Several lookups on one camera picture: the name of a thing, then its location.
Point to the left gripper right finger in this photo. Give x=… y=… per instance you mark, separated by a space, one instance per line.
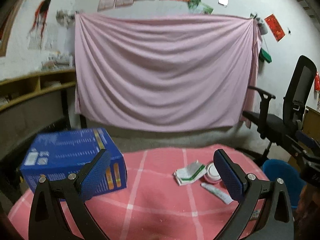
x=275 y=220

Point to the pink round lid container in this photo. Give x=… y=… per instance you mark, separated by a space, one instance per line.
x=212 y=176

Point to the green hanging dustpan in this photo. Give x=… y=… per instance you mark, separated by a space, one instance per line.
x=264 y=56

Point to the red wall paper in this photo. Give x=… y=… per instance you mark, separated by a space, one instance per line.
x=275 y=27

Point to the white ointment tube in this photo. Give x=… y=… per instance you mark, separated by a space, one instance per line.
x=226 y=198

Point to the green white paper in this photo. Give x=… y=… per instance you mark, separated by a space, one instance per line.
x=190 y=173

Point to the pink checked table cloth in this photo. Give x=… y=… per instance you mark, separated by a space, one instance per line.
x=154 y=206

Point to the red hanging tassel ornament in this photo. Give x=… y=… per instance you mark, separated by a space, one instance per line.
x=40 y=16

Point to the blue cardboard box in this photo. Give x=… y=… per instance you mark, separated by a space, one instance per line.
x=57 y=155

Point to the white blue label packet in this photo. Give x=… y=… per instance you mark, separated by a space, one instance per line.
x=255 y=214

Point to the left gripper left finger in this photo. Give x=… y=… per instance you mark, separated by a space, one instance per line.
x=47 y=219

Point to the pink hanging sheet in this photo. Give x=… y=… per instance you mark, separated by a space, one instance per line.
x=167 y=74

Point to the wooden shelf unit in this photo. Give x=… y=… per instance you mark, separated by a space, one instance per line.
x=35 y=101

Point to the wooden desk right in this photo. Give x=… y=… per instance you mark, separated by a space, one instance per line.
x=311 y=129

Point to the black office chair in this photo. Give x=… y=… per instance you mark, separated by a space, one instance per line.
x=282 y=131

